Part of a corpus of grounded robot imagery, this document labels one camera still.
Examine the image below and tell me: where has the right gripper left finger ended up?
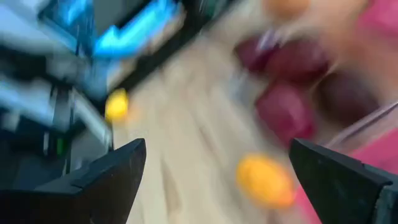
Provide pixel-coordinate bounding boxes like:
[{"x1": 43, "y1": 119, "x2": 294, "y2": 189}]
[{"x1": 0, "y1": 138, "x2": 147, "y2": 224}]

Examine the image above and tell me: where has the orange fruit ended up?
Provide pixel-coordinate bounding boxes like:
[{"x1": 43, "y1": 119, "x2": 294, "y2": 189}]
[{"x1": 235, "y1": 152, "x2": 295, "y2": 210}]

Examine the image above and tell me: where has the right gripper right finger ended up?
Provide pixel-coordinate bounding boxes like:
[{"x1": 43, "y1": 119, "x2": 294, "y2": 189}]
[{"x1": 289, "y1": 138, "x2": 398, "y2": 224}]

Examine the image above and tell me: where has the small yellow lemon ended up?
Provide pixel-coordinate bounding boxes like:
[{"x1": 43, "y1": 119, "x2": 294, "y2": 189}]
[{"x1": 104, "y1": 88, "x2": 130, "y2": 124}]

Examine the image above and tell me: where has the silver aluminium profile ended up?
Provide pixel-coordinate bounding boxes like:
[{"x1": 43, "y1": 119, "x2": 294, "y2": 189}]
[{"x1": 70, "y1": 88, "x2": 113, "y2": 147}]

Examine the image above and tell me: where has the clear plastic bin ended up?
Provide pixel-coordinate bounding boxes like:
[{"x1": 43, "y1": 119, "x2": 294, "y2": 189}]
[{"x1": 323, "y1": 101, "x2": 398, "y2": 150}]

